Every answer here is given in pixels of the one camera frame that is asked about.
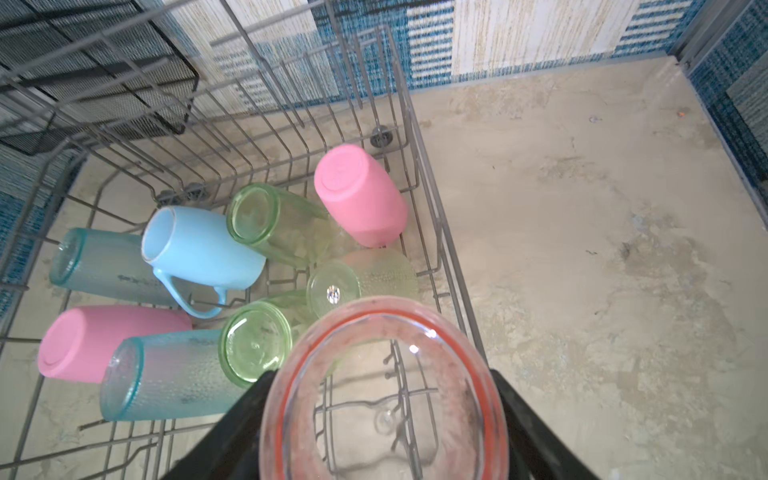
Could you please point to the pink plastic cup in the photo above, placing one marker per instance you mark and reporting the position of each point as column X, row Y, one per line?
column 360, row 196

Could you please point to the pink translucent cup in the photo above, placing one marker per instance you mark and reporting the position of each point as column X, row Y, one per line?
column 384, row 388

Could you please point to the teal translucent cup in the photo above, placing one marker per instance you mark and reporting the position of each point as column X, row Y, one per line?
column 107, row 264

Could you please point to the black mesh shelf unit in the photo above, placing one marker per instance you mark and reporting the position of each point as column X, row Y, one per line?
column 83, row 65

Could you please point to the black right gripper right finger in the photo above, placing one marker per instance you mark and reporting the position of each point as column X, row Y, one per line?
column 535, row 451

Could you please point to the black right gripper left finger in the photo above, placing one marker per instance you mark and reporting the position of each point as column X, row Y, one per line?
column 230, row 450

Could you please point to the light blue mug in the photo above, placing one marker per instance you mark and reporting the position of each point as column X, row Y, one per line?
column 194, row 245

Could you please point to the grey wire dish rack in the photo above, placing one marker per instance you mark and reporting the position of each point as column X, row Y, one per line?
column 281, row 83

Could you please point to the magenta pink cup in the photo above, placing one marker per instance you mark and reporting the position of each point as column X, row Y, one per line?
column 81, row 341

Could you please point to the green translucent cup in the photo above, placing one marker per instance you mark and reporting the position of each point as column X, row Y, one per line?
column 285, row 227

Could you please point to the yellow-green translucent cup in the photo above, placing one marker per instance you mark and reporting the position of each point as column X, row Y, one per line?
column 361, row 274

